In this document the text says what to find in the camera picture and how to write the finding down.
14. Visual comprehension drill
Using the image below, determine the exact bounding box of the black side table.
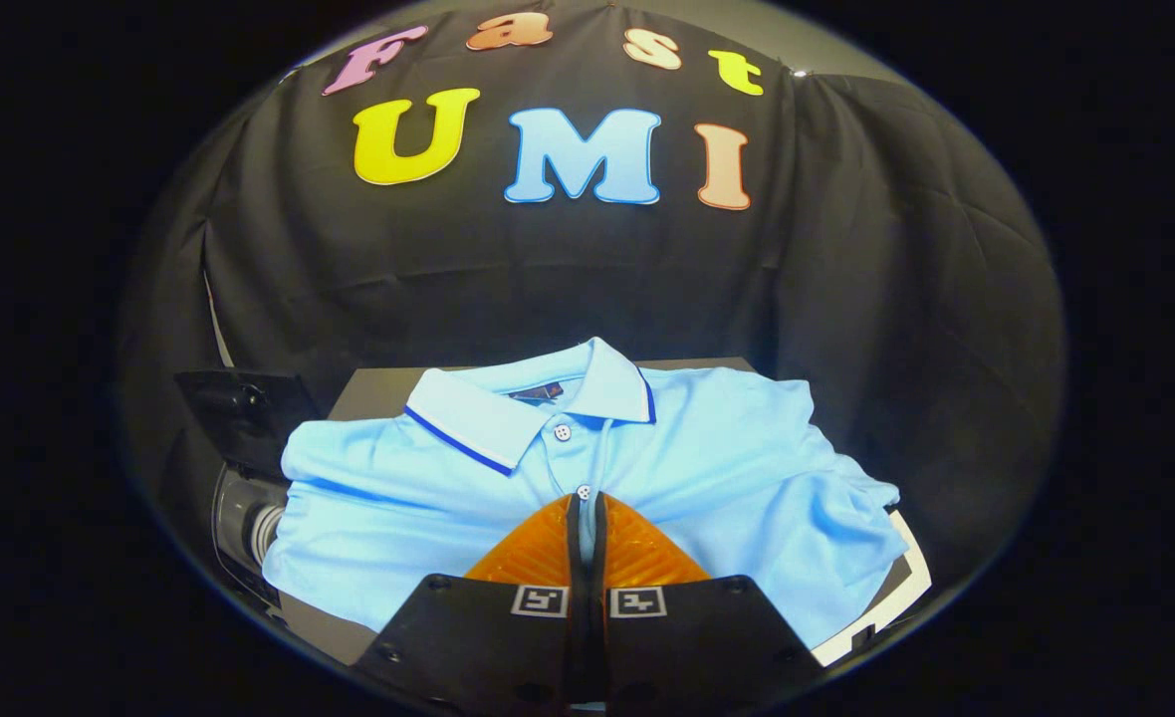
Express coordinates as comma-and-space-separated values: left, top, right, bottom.
279, 357, 912, 668

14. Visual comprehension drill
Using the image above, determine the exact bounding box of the dark grey washing machine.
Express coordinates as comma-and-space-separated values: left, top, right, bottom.
211, 463, 292, 608

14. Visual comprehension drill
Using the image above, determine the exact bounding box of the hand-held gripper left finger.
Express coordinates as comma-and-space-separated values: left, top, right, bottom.
353, 493, 588, 710

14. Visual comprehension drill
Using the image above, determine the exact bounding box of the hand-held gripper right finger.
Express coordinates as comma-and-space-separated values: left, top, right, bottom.
592, 491, 825, 710

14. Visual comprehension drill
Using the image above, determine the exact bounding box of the black backdrop cloth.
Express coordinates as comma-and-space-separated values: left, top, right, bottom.
119, 0, 1066, 598

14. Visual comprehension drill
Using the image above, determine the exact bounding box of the light blue polo shirt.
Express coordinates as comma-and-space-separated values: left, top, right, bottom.
262, 337, 909, 650

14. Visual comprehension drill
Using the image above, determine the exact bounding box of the white board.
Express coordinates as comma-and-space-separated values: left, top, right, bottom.
812, 510, 934, 666

